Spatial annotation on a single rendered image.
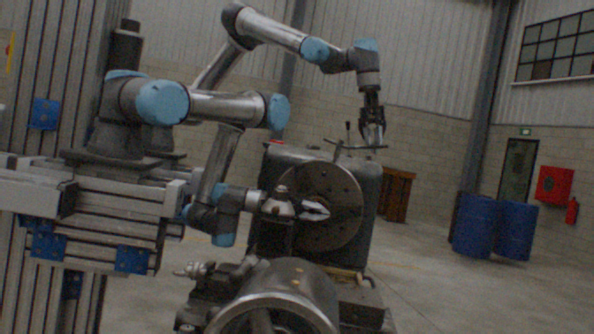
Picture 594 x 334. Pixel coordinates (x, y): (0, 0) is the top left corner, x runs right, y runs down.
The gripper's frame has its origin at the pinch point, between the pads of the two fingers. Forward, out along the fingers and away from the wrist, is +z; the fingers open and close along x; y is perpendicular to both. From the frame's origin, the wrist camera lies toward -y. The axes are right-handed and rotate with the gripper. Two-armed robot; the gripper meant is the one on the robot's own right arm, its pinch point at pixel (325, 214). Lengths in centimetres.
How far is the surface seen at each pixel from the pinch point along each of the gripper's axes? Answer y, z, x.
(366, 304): 48, 13, -11
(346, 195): -15.1, 5.7, 5.3
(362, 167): -32.2, 9.9, 14.9
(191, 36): -967, -366, 191
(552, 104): -956, 405, 175
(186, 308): 56, -25, -18
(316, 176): -14.9, -5.7, 9.8
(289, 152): -32.2, -17.6, 15.5
